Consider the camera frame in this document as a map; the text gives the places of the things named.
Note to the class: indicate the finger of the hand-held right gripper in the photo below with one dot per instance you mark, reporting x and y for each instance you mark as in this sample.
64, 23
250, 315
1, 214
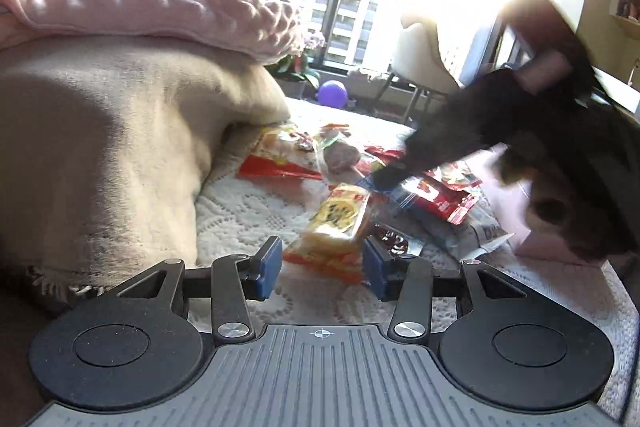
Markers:
440, 137

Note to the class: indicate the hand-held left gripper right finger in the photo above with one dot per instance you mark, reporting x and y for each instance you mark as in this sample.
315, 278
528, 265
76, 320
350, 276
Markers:
375, 274

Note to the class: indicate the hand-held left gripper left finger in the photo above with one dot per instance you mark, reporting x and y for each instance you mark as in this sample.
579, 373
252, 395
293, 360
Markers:
270, 267

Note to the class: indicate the red snack packet white label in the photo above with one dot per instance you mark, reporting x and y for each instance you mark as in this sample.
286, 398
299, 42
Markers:
445, 197

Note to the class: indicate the yellow snack packet orange trim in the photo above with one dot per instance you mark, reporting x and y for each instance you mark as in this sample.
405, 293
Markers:
330, 227

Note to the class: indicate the cardboard box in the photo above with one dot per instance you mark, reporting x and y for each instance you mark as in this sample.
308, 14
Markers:
542, 244

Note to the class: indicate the large orange red snack packet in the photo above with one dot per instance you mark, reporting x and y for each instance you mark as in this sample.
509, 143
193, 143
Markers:
277, 157

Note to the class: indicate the person's right forearm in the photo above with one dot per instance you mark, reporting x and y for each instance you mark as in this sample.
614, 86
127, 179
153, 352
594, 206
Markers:
542, 22

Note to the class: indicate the dark brown snack packet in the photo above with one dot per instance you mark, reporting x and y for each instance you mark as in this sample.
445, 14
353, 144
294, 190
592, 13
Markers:
395, 242

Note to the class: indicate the white lace bedspread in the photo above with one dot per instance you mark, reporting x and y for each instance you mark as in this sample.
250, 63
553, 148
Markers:
250, 212

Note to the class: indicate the small red snack packet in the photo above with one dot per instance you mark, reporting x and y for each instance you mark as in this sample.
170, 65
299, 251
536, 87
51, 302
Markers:
382, 155

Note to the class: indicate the white chair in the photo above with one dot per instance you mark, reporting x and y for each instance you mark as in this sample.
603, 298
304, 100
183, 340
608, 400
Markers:
425, 52

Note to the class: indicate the white blue snack packet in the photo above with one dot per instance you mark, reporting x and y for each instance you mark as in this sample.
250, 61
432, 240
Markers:
465, 234

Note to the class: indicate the clear packet brown snack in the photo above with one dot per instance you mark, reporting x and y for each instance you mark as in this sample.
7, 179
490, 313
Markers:
342, 154

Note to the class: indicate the purple balloon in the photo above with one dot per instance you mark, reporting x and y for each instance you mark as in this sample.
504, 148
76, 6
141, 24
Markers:
332, 93

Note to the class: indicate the potted pink orchid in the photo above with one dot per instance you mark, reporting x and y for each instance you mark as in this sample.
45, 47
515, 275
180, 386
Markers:
300, 59

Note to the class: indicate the beige blanket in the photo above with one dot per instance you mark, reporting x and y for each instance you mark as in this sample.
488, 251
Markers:
110, 132

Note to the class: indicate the wooden wall shelf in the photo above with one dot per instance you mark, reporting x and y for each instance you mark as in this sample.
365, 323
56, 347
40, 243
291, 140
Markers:
627, 9

